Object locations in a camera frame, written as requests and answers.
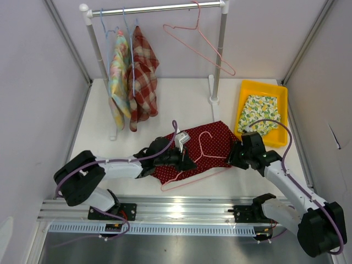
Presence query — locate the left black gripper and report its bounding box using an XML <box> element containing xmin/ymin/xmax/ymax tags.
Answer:
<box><xmin>155</xmin><ymin>144</ymin><xmax>197</xmax><ymax>173</ymax></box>

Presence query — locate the pink wire hanger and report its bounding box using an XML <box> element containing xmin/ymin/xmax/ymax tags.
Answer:
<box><xmin>162</xmin><ymin>0</ymin><xmax>237</xmax><ymax>76</ymax></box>
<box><xmin>160</xmin><ymin>131</ymin><xmax>230</xmax><ymax>192</ymax></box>

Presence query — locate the red polka dot skirt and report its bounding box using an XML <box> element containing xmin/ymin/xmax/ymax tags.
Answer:
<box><xmin>152</xmin><ymin>121</ymin><xmax>238</xmax><ymax>185</ymax></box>

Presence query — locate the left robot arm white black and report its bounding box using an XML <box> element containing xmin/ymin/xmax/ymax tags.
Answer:
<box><xmin>53</xmin><ymin>137</ymin><xmax>196</xmax><ymax>220</ymax></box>

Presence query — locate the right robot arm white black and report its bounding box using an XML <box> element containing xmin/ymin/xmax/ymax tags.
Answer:
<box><xmin>228</xmin><ymin>132</ymin><xmax>347</xmax><ymax>257</ymax></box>

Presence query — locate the yellow plastic tray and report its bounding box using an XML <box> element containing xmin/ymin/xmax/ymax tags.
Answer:
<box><xmin>234</xmin><ymin>80</ymin><xmax>288</xmax><ymax>148</ymax></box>

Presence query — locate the lemon print cloth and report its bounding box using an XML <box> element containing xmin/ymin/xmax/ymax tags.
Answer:
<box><xmin>237</xmin><ymin>95</ymin><xmax>281</xmax><ymax>136</ymax></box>

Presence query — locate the red plaid garment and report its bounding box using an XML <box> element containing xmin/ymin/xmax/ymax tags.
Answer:
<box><xmin>128</xmin><ymin>26</ymin><xmax>160</xmax><ymax>132</ymax></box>

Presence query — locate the pastel floral garment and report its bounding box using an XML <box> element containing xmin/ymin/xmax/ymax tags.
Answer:
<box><xmin>108</xmin><ymin>30</ymin><xmax>131</xmax><ymax>131</ymax></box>

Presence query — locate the clothes rack metal white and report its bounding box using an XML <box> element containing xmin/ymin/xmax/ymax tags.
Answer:
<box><xmin>79</xmin><ymin>1</ymin><xmax>229</xmax><ymax>142</ymax></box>

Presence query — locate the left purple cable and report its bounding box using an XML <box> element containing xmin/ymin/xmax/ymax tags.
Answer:
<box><xmin>54</xmin><ymin>119</ymin><xmax>179</xmax><ymax>199</ymax></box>

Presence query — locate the purple cable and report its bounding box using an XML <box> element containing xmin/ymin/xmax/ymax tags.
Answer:
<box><xmin>246</xmin><ymin>118</ymin><xmax>347</xmax><ymax>254</ymax></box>
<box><xmin>54</xmin><ymin>119</ymin><xmax>179</xmax><ymax>199</ymax></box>

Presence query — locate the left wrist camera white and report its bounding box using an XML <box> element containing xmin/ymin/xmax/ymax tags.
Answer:
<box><xmin>174</xmin><ymin>131</ymin><xmax>190</xmax><ymax>153</ymax></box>

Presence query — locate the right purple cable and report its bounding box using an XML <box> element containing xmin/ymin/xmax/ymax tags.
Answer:
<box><xmin>246</xmin><ymin>118</ymin><xmax>347</xmax><ymax>254</ymax></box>

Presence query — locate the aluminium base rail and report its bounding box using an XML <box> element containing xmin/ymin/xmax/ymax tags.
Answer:
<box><xmin>37</xmin><ymin>195</ymin><xmax>253</xmax><ymax>226</ymax></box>

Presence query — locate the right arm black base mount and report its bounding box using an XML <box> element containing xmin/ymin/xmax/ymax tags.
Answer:
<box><xmin>227</xmin><ymin>205</ymin><xmax>274</xmax><ymax>224</ymax></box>

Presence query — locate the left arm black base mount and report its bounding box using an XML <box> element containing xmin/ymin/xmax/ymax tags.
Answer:
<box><xmin>87</xmin><ymin>203</ymin><xmax>137</xmax><ymax>221</ymax></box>

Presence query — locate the blue wire hanger right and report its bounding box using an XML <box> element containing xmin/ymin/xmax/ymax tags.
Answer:
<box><xmin>123</xmin><ymin>7</ymin><xmax>135</xmax><ymax>97</ymax></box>

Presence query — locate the blue wire hanger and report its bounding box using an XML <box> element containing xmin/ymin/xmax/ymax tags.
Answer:
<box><xmin>123</xmin><ymin>7</ymin><xmax>135</xmax><ymax>97</ymax></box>
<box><xmin>100</xmin><ymin>8</ymin><xmax>119</xmax><ymax>97</ymax></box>

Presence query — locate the white slotted cable duct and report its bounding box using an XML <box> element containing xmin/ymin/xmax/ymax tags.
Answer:
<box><xmin>48</xmin><ymin>223</ymin><xmax>256</xmax><ymax>237</ymax></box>

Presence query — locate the blue wire hanger left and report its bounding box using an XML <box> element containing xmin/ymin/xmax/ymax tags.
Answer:
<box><xmin>100</xmin><ymin>8</ymin><xmax>119</xmax><ymax>97</ymax></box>

